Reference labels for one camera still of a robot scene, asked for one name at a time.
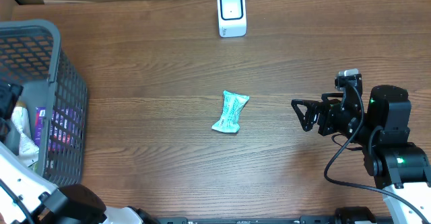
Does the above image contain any white cosmetic tube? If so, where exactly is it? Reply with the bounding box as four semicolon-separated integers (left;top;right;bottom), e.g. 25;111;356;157
11;101;39;167

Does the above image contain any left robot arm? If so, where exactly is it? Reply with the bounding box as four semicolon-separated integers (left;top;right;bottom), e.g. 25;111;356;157
1;143;159;223

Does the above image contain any teal snack packet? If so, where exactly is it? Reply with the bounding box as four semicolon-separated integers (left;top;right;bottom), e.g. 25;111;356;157
211;90;250;133

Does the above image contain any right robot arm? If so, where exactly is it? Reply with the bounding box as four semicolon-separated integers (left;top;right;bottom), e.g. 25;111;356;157
291;83;430;223

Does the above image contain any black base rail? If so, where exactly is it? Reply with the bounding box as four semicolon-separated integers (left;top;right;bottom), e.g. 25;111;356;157
156;207;394;224

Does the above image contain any grey plastic mesh basket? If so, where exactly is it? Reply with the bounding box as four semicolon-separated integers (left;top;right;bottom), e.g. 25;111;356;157
1;20;88;186

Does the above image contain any purple snack packet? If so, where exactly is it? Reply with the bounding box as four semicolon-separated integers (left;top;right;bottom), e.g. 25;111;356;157
33;106;75;151

